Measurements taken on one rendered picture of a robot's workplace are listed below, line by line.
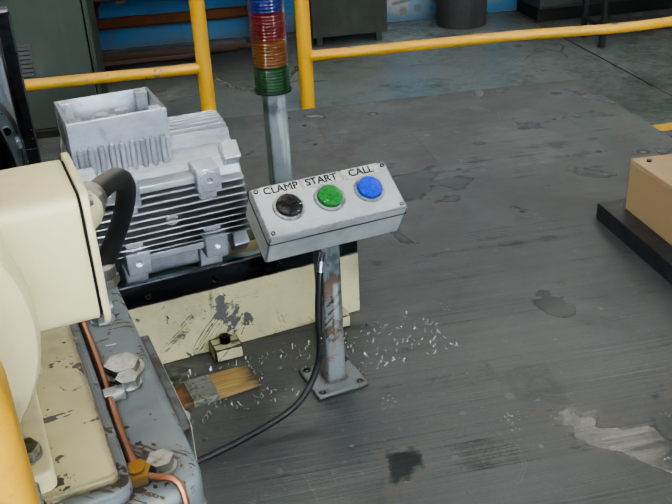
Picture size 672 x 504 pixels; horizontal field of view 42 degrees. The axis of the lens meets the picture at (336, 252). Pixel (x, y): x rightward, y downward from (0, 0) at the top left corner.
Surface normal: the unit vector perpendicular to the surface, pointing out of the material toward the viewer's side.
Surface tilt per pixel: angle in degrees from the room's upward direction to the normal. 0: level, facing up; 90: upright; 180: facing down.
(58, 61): 90
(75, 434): 0
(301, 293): 90
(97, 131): 90
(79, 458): 0
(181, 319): 90
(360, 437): 0
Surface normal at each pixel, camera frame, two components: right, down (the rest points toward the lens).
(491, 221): -0.04, -0.88
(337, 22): 0.21, 0.45
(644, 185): -0.98, 0.14
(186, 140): 0.41, 0.38
